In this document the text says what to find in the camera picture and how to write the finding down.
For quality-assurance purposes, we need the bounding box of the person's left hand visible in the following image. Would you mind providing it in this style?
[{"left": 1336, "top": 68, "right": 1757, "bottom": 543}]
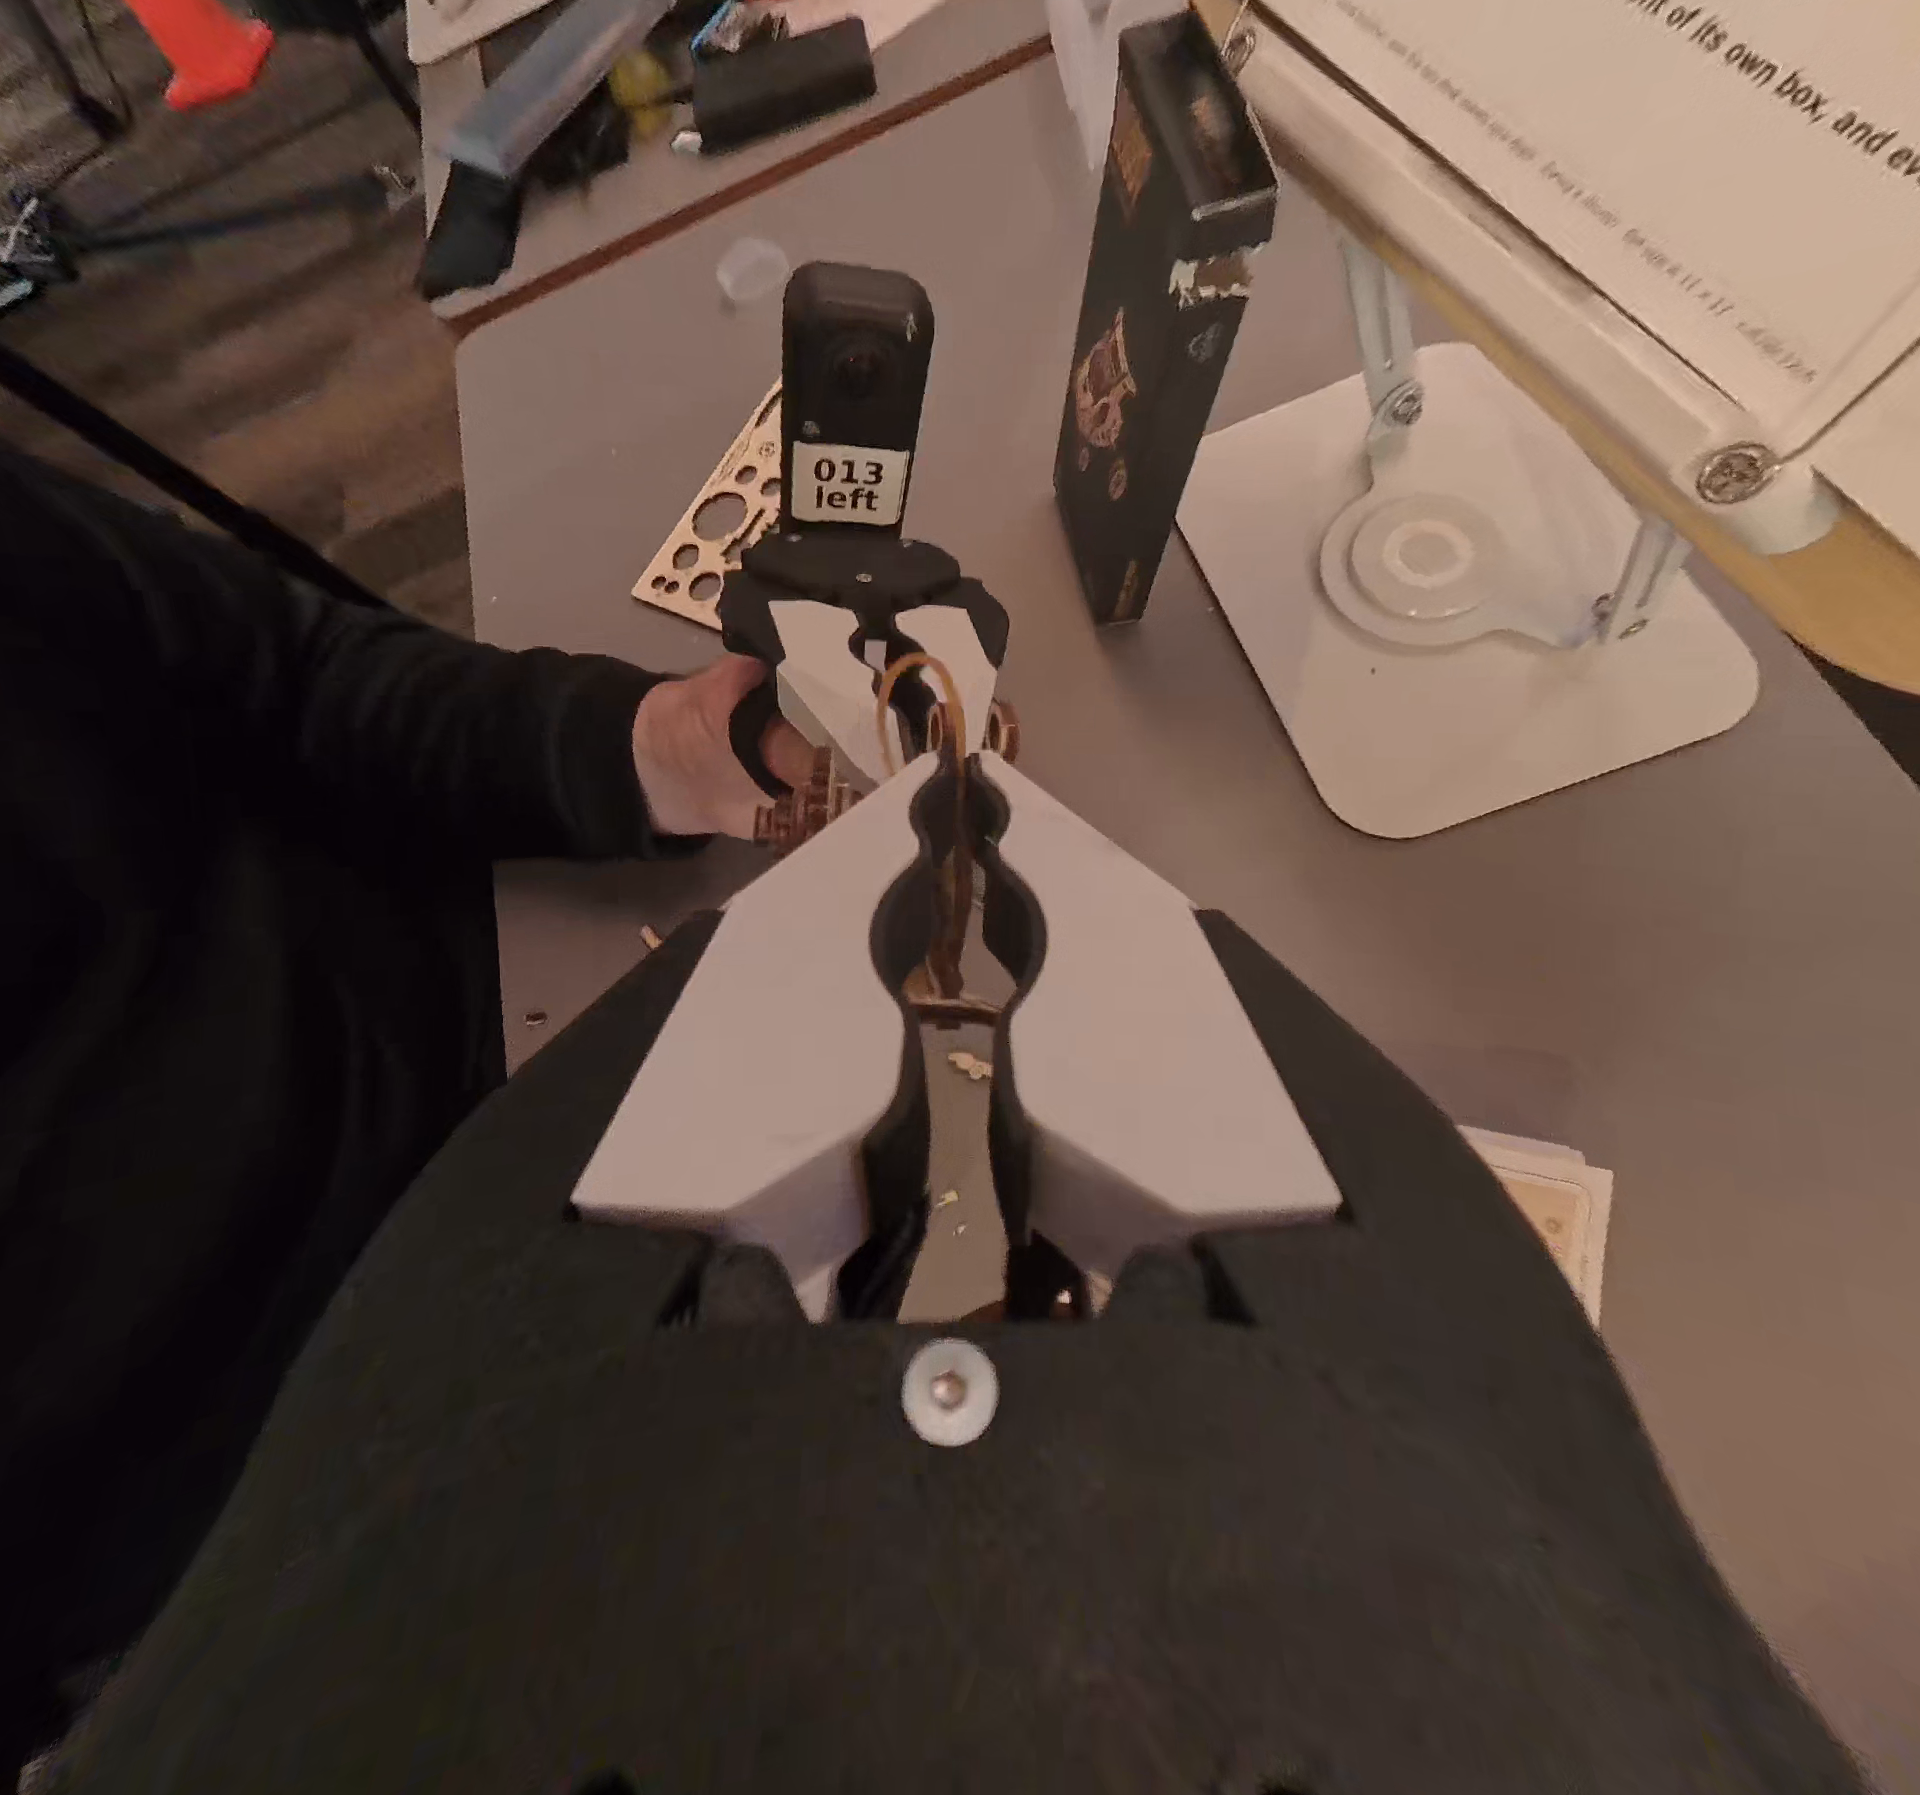
[{"left": 629, "top": 660, "right": 845, "bottom": 842}]

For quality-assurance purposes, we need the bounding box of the grey-blue folder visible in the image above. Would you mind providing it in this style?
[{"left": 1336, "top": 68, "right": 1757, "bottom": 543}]
[{"left": 417, "top": 0, "right": 687, "bottom": 301}]

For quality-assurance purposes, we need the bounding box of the clear plastic box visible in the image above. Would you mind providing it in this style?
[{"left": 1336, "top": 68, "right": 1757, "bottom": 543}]
[{"left": 1034, "top": 0, "right": 1206, "bottom": 176}]

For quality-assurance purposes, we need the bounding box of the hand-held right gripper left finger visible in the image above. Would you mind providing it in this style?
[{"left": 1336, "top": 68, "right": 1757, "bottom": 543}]
[{"left": 571, "top": 750, "right": 963, "bottom": 1325}]

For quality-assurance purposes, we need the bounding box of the grey desk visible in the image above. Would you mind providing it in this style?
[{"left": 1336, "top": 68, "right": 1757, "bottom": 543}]
[{"left": 413, "top": 0, "right": 1055, "bottom": 322}]

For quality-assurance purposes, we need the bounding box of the black model kit box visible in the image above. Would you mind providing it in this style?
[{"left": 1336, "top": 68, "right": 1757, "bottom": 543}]
[{"left": 1051, "top": 19, "right": 1282, "bottom": 627}]

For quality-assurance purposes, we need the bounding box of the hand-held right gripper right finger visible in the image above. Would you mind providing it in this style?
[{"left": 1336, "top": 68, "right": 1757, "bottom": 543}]
[{"left": 960, "top": 750, "right": 1346, "bottom": 1322}]

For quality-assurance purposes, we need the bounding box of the instruction sheet stand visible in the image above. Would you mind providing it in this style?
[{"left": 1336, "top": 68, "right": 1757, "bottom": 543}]
[{"left": 1178, "top": 0, "right": 1920, "bottom": 842}]

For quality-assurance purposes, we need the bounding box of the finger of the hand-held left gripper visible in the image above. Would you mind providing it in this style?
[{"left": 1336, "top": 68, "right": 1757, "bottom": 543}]
[
  {"left": 771, "top": 599, "right": 891, "bottom": 778},
  {"left": 903, "top": 604, "right": 1000, "bottom": 763}
]

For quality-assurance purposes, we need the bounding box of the wooden mechanical model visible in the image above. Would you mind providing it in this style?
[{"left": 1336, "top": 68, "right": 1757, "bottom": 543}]
[{"left": 753, "top": 647, "right": 1033, "bottom": 1036}]

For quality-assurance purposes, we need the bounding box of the person's left forearm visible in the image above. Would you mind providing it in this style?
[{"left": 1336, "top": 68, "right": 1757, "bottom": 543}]
[{"left": 149, "top": 535, "right": 706, "bottom": 875}]

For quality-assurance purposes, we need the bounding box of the open instruction booklet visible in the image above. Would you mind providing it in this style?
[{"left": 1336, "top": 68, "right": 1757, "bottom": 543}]
[{"left": 1462, "top": 1128, "right": 1617, "bottom": 1333}]

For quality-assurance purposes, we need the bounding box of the black rectangular device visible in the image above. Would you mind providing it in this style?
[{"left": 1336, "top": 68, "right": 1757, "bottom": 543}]
[{"left": 687, "top": 19, "right": 882, "bottom": 159}]

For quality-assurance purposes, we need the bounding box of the wooden sheet with holes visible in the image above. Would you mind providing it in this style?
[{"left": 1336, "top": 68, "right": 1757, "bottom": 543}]
[{"left": 629, "top": 376, "right": 790, "bottom": 620}]

